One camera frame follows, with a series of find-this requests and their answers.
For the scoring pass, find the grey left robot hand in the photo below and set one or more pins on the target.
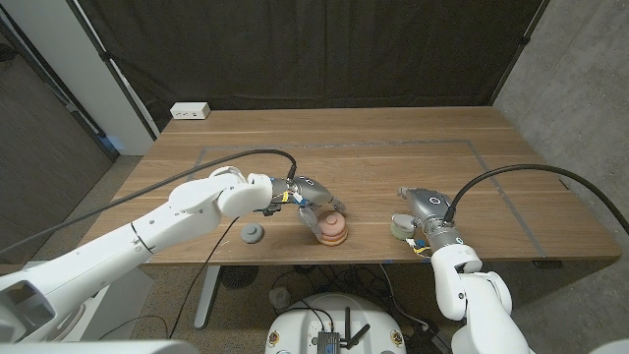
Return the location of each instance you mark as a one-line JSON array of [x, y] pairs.
[[314, 192]]

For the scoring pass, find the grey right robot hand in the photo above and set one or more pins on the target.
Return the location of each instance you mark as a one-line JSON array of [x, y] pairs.
[[435, 206]]

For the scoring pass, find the pink toy disc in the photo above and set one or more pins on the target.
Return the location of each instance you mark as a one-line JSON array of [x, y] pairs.
[[334, 223]]

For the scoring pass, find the green toy disc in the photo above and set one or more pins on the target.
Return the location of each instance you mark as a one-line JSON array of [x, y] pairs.
[[400, 232]]

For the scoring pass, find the red toy disc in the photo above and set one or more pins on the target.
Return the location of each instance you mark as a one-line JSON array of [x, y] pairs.
[[336, 237]]

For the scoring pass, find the grey toy disc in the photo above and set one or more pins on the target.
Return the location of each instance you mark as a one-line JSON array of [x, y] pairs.
[[251, 233]]

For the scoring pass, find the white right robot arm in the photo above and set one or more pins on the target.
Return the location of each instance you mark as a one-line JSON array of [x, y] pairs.
[[476, 300]]

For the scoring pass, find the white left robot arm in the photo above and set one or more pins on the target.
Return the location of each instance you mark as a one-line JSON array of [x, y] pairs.
[[147, 231]]

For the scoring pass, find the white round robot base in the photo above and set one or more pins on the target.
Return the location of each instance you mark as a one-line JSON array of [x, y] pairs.
[[295, 324]]

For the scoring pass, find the large orange toy disc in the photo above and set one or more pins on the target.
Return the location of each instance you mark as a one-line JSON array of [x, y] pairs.
[[334, 243]]

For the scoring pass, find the grey round floor object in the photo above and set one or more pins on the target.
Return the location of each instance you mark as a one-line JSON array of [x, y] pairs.
[[280, 297]]

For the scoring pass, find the black round floor fan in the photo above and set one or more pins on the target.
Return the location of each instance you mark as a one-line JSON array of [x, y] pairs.
[[239, 276]]

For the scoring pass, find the black box on floor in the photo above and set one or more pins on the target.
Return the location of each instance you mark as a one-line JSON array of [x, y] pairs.
[[422, 342]]

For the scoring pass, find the white power strip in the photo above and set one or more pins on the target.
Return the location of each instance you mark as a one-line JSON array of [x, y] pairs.
[[189, 110]]

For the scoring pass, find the grey radio module with antennas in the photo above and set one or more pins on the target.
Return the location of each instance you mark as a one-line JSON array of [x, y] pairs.
[[328, 340]]

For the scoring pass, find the black backdrop stand pole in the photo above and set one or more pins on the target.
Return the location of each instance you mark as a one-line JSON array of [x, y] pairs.
[[525, 40], [104, 55]]

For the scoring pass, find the white floor platform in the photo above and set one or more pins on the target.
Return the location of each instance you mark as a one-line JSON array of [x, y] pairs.
[[132, 295]]

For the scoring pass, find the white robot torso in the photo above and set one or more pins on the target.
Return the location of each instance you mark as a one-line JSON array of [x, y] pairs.
[[98, 348]]

